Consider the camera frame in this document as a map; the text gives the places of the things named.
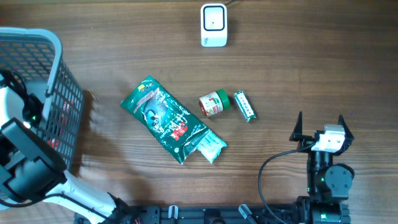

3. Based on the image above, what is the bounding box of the red snack stick packet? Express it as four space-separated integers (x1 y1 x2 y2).
46 100 76 154

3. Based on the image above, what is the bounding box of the green battery pack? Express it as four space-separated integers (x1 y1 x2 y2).
234 90 256 122

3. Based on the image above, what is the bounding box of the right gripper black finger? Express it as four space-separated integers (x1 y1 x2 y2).
289 111 315 142
338 114 354 140

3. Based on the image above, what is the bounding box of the grey plastic mesh basket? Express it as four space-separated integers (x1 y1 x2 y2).
1 27 85 170

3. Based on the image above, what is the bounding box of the green 3M glove packet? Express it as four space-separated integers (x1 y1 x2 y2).
121 76 214 164

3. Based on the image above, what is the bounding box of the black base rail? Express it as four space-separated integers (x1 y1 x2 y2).
131 204 307 224

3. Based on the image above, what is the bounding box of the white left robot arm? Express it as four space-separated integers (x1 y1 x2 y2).
1 70 136 223

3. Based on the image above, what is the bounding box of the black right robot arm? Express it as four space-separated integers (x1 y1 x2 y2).
289 112 354 224

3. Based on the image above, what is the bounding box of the green lid jar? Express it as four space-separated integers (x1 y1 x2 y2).
199 89 231 117

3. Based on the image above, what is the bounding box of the white barcode scanner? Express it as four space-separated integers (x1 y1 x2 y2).
200 3 228 47

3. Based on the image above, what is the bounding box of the teal wet wipes packet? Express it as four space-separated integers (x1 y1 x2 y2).
197 130 228 164

